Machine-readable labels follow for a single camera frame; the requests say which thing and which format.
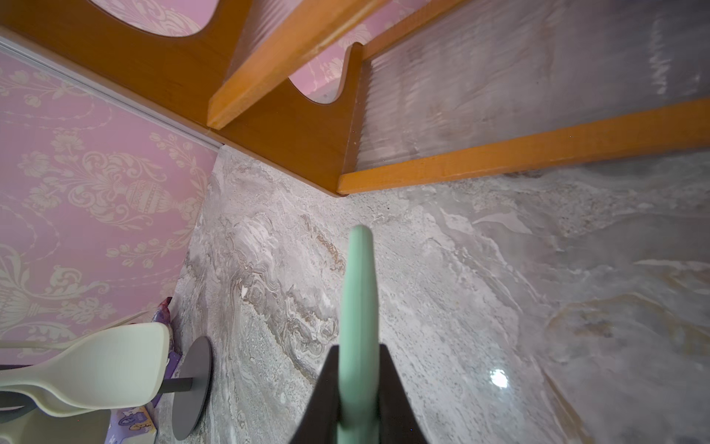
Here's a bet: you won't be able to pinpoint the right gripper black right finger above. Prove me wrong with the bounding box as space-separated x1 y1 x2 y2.
378 344 427 444

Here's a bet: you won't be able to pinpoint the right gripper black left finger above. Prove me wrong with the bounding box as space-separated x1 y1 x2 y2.
290 345 339 444

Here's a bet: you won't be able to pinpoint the grey utensil rack stand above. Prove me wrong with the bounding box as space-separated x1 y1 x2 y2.
158 336 214 441

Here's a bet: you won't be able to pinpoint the cream spatula mint handle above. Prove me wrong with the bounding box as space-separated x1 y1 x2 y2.
1 322 166 386

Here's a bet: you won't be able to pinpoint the cream spatula wooden handle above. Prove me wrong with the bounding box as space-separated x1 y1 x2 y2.
1 380 163 417

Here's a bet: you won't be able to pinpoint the wooden shelf rack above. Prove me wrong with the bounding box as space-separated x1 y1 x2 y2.
1 1 709 195

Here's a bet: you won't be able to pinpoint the purple tissue box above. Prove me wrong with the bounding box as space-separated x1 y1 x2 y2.
105 406 157 444

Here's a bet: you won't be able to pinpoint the purple candy bag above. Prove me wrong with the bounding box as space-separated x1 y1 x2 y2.
152 297 182 379

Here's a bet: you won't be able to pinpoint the cream spoon mint handle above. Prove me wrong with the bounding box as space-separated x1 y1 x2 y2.
1 410 111 443

